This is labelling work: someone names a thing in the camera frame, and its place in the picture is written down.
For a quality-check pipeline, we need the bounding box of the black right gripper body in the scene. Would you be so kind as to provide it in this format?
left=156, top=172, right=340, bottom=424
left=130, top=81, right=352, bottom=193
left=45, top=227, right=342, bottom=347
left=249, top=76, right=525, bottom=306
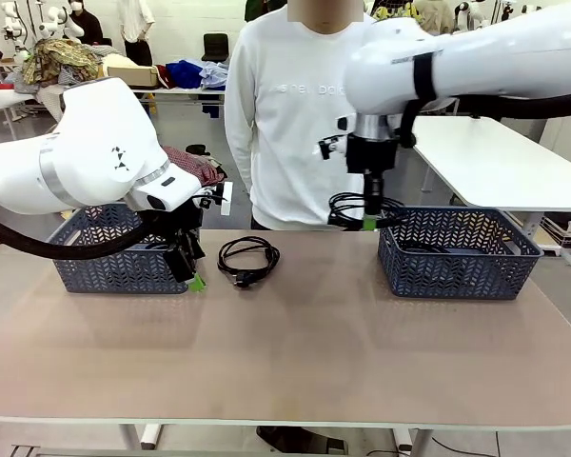
left=346, top=134, right=399, bottom=177

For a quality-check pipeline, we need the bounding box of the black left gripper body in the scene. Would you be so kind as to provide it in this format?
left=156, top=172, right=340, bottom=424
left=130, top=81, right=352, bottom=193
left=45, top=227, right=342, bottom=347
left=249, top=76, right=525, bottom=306
left=139, top=201, right=206, bottom=249

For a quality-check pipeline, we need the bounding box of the thin black cable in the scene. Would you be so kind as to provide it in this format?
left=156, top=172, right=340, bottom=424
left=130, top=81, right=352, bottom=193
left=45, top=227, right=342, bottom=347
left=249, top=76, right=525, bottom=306
left=327, top=190, right=406, bottom=230

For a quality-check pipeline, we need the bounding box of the red plaid cloth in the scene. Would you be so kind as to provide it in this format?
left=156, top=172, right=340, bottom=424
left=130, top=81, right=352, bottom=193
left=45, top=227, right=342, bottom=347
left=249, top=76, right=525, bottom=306
left=163, top=144, right=227, bottom=188

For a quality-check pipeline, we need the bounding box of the grey-blue plastic basket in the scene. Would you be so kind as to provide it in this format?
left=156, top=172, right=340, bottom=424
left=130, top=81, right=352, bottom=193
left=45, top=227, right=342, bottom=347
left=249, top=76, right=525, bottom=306
left=376, top=205, right=545, bottom=303
left=47, top=204, right=204, bottom=295

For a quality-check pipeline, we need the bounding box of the person in white sweatshirt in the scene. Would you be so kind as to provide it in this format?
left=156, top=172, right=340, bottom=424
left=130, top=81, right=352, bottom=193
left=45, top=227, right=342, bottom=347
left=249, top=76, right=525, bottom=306
left=224, top=0, right=378, bottom=232

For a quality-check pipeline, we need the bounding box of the long white background table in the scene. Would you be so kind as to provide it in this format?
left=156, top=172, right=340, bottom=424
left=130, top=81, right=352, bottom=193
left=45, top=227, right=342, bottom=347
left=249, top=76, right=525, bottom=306
left=137, top=84, right=227, bottom=120

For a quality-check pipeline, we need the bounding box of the blue cloth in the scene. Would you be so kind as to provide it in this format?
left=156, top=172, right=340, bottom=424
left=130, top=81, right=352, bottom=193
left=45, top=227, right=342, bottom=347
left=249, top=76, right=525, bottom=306
left=166, top=58, right=230, bottom=89

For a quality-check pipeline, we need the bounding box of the flat cardboard box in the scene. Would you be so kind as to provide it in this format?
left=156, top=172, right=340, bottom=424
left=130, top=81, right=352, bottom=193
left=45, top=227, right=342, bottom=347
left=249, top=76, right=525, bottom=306
left=106, top=65, right=161, bottom=89

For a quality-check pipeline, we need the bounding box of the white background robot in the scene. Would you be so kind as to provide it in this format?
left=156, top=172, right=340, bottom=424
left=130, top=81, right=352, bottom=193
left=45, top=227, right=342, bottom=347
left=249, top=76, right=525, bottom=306
left=37, top=4, right=70, bottom=42
left=451, top=0, right=489, bottom=32
left=0, top=0, right=30, bottom=61

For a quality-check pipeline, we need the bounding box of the black office chair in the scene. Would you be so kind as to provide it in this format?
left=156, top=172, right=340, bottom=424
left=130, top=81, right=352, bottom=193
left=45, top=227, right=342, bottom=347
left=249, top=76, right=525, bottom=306
left=201, top=32, right=232, bottom=64

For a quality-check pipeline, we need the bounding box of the white cabinet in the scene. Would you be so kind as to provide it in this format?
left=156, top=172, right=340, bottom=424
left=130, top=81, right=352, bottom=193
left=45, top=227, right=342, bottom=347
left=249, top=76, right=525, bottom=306
left=539, top=115, right=571, bottom=164

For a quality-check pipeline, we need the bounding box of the black object under table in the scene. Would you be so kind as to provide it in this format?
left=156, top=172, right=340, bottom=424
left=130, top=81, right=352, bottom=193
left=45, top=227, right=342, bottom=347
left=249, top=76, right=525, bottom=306
left=255, top=424, right=349, bottom=456

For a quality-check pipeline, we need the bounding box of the pile of patterned clothes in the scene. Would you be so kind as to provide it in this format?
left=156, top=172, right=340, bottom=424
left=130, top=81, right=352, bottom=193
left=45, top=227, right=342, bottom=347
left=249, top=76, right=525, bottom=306
left=12, top=37, right=105, bottom=95

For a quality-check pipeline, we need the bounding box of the background person in light shirt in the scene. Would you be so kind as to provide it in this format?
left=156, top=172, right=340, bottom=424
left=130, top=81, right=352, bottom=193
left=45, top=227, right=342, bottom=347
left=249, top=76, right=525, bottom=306
left=118, top=0, right=156, bottom=69

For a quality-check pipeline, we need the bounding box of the background person in dark jacket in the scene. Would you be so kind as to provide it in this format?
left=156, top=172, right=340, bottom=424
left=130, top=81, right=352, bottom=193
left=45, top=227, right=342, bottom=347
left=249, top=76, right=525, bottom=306
left=66, top=0, right=104, bottom=47

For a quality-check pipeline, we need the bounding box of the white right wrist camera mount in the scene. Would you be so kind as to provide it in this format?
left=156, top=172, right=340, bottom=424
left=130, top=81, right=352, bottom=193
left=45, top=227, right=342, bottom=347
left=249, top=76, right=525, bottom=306
left=318, top=115, right=359, bottom=161

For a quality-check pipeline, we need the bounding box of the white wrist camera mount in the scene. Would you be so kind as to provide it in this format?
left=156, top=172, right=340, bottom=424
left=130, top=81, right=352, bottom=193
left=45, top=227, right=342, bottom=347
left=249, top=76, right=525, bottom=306
left=318, top=115, right=359, bottom=161
left=191, top=181, right=233, bottom=217

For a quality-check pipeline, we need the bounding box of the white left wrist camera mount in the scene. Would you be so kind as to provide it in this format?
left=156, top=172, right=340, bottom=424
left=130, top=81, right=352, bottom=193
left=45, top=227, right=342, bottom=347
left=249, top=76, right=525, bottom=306
left=191, top=181, right=233, bottom=217

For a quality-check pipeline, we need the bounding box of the black coiled power cable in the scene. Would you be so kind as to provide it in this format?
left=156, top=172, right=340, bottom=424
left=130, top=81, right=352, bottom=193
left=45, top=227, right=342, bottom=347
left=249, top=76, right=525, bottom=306
left=216, top=235, right=282, bottom=290

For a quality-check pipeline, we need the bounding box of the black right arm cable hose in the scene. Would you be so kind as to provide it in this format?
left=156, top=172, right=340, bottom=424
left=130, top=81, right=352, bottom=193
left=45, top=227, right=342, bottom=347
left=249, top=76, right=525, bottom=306
left=398, top=51, right=571, bottom=149

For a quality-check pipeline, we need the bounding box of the white table frame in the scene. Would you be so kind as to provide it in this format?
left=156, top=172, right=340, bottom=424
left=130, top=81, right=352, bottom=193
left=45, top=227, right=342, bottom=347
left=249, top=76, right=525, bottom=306
left=9, top=420, right=432, bottom=457

